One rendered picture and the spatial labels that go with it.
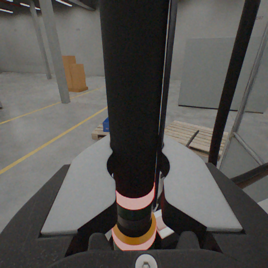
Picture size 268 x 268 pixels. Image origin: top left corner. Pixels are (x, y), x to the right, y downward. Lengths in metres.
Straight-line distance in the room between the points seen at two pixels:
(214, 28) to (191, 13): 1.64
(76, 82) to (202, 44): 5.56
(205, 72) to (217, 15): 7.15
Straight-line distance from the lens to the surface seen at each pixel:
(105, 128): 3.30
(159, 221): 0.20
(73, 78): 8.32
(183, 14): 12.38
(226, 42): 5.56
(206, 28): 12.24
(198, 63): 5.50
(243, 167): 1.48
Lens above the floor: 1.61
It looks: 27 degrees down
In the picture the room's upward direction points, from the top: straight up
